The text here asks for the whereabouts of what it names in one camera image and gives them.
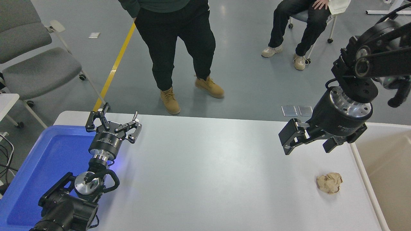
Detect white desk base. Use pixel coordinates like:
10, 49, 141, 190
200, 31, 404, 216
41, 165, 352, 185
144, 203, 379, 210
366, 0, 411, 15

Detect standing person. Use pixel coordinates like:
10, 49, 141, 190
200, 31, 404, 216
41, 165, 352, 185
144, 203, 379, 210
118, 0, 224, 115

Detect grey padded chair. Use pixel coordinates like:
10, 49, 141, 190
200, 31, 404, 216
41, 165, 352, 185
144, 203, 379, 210
0, 0, 106, 129

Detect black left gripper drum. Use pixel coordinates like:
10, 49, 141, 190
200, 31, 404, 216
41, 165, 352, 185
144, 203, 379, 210
88, 124, 126, 159

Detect small white side table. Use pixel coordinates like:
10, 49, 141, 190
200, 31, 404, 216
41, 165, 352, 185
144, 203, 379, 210
0, 93, 20, 122

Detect black cables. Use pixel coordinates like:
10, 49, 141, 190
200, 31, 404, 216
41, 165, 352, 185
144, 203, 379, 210
0, 132, 15, 188

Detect large pale bin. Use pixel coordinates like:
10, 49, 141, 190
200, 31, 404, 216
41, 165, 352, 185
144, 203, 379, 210
349, 122, 411, 231

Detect blue plastic tray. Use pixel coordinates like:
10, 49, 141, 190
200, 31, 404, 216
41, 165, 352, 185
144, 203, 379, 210
0, 125, 97, 231

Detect wheeled chair with white legs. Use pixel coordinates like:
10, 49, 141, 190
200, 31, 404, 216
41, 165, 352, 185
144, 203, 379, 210
288, 10, 337, 64

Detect seated person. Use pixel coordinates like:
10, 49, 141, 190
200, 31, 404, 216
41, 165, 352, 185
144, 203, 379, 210
261, 0, 351, 71

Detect tan paper ball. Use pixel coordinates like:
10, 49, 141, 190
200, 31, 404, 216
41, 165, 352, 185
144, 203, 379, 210
316, 172, 343, 194

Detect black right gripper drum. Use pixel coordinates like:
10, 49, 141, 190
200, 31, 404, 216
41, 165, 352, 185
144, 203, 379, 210
308, 90, 368, 143

